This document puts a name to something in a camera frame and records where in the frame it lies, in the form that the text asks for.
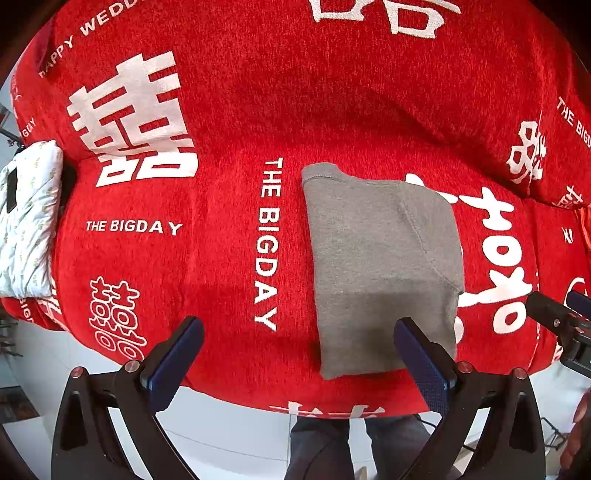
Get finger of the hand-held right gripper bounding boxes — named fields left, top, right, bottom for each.
left=526, top=291, right=591, bottom=370
left=567, top=290, right=591, bottom=320

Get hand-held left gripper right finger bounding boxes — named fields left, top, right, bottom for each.
left=394, top=316, right=548, bottom=480

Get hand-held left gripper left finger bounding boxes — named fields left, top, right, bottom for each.
left=51, top=316, right=206, bottom=480

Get grey sweater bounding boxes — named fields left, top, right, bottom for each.
left=301, top=162, right=466, bottom=380

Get person's right hand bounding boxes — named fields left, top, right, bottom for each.
left=560, top=390, right=591, bottom=469

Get person's grey jeans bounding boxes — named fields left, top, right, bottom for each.
left=288, top=413, right=432, bottom=480

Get white patterned cloth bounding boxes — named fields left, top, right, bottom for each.
left=0, top=140, right=64, bottom=298

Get red printed blanket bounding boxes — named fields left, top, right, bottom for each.
left=0, top=0, right=591, bottom=418

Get black wire rack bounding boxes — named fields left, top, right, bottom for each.
left=538, top=415, right=570, bottom=455

